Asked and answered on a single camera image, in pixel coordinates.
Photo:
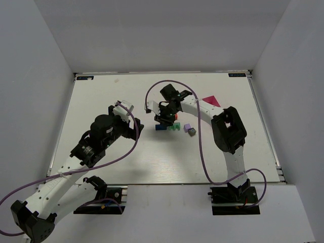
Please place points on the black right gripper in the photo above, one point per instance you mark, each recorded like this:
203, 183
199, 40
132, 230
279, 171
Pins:
164, 118

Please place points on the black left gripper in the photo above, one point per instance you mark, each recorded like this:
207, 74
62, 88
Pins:
129, 128

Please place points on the dark blue rectangular block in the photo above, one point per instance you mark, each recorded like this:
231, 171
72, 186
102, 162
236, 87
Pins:
159, 127

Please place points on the green hospital arch block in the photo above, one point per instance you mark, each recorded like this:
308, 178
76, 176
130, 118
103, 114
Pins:
175, 127

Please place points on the pink plastic box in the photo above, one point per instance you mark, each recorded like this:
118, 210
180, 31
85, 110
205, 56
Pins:
211, 100

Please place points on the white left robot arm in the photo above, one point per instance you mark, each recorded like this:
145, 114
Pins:
37, 215

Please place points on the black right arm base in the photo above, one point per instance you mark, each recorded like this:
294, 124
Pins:
224, 203

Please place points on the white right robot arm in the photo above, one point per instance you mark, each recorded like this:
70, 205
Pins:
228, 131

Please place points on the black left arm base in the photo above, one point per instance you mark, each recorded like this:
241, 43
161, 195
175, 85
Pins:
113, 202

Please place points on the purple printed cube block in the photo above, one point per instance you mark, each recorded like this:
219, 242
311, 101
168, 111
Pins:
187, 127

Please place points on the grey house block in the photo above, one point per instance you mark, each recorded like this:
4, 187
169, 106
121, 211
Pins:
192, 132

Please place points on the left corner label sticker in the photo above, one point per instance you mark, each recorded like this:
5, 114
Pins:
85, 77

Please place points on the corner label sticker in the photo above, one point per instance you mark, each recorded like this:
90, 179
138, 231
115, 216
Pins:
85, 77
237, 75

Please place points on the right corner label sticker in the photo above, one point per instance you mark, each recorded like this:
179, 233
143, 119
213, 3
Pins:
237, 75

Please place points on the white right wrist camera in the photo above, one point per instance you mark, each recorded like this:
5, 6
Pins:
152, 106

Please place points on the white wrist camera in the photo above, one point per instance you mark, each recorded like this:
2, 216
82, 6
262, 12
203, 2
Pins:
122, 109
152, 106

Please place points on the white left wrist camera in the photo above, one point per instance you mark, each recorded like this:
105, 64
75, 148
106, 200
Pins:
122, 109

